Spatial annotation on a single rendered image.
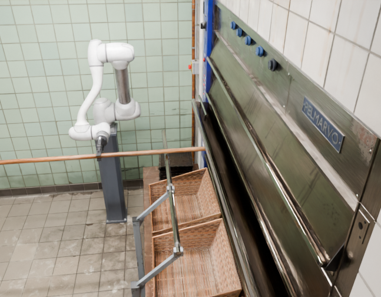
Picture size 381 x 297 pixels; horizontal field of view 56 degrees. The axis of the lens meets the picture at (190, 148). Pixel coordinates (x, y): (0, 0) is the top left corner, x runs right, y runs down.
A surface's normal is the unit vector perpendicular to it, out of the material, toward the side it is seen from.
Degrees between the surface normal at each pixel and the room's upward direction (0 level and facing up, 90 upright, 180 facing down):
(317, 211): 70
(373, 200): 90
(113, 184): 90
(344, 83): 90
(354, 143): 90
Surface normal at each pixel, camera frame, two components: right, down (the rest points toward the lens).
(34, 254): 0.00, -0.86
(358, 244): -0.99, 0.07
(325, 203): -0.93, -0.23
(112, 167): 0.13, 0.51
